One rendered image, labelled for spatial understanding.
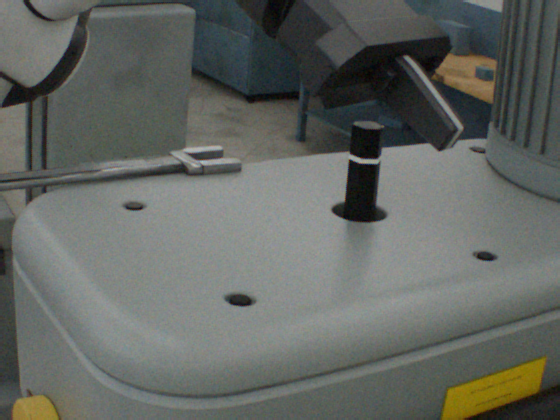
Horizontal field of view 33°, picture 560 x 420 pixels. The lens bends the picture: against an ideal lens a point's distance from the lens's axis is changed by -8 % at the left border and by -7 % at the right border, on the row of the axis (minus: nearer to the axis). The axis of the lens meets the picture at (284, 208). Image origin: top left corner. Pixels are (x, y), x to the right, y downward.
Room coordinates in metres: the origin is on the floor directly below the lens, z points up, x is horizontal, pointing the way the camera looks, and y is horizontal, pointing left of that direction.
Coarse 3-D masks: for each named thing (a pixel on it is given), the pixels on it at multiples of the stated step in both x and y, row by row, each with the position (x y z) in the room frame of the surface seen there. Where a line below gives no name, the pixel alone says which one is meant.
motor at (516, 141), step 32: (512, 0) 0.76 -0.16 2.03; (544, 0) 0.71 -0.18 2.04; (512, 32) 0.74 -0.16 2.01; (544, 32) 0.71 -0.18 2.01; (512, 64) 0.75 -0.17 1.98; (544, 64) 0.71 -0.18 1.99; (512, 96) 0.74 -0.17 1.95; (544, 96) 0.70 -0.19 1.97; (512, 128) 0.73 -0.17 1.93; (544, 128) 0.70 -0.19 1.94; (512, 160) 0.72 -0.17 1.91; (544, 160) 0.70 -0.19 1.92; (544, 192) 0.69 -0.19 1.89
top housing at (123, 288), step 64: (64, 192) 0.62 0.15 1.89; (128, 192) 0.63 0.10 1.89; (192, 192) 0.64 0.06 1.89; (256, 192) 0.65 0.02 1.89; (320, 192) 0.66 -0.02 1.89; (384, 192) 0.67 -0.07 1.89; (448, 192) 0.69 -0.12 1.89; (512, 192) 0.70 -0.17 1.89; (64, 256) 0.53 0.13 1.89; (128, 256) 0.53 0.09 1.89; (192, 256) 0.54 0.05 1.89; (256, 256) 0.55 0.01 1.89; (320, 256) 0.55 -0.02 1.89; (384, 256) 0.56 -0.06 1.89; (448, 256) 0.57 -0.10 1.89; (512, 256) 0.57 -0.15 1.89; (64, 320) 0.49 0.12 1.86; (128, 320) 0.45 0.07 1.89; (192, 320) 0.46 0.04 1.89; (256, 320) 0.47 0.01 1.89; (320, 320) 0.48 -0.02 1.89; (384, 320) 0.49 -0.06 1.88; (448, 320) 0.51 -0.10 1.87; (512, 320) 0.54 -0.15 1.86; (64, 384) 0.49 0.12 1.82; (128, 384) 0.44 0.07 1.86; (192, 384) 0.43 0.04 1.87; (256, 384) 0.44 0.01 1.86; (320, 384) 0.47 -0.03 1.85; (384, 384) 0.49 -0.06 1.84; (448, 384) 0.52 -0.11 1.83; (512, 384) 0.55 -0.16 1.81
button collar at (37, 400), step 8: (24, 400) 0.51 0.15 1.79; (32, 400) 0.51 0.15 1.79; (40, 400) 0.51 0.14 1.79; (48, 400) 0.52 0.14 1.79; (16, 408) 0.52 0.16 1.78; (24, 408) 0.51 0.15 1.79; (32, 408) 0.50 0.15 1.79; (40, 408) 0.51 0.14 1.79; (48, 408) 0.51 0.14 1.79; (16, 416) 0.52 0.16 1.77; (24, 416) 0.50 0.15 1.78; (32, 416) 0.50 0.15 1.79; (40, 416) 0.50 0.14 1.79; (48, 416) 0.50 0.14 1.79; (56, 416) 0.50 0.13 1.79
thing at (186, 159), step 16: (128, 160) 0.68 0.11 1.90; (144, 160) 0.68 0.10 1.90; (160, 160) 0.68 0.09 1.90; (176, 160) 0.69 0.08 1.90; (192, 160) 0.69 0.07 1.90; (208, 160) 0.69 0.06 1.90; (224, 160) 0.69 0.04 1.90; (0, 176) 0.62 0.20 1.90; (16, 176) 0.63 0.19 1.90; (32, 176) 0.63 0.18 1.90; (48, 176) 0.63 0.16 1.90; (64, 176) 0.64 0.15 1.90; (80, 176) 0.64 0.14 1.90; (96, 176) 0.65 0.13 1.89; (112, 176) 0.65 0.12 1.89; (128, 176) 0.66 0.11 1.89
